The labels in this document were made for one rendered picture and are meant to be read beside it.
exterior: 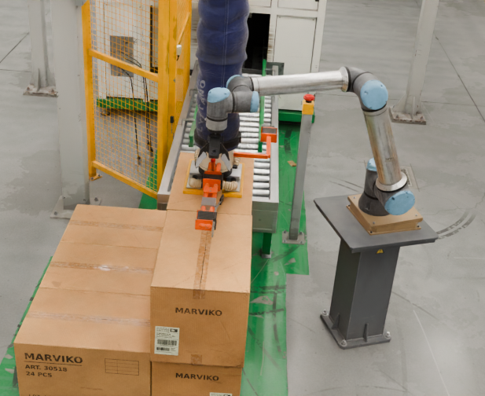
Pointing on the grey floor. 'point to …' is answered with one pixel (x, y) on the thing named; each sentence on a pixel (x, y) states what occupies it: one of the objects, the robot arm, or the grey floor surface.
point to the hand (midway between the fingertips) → (212, 170)
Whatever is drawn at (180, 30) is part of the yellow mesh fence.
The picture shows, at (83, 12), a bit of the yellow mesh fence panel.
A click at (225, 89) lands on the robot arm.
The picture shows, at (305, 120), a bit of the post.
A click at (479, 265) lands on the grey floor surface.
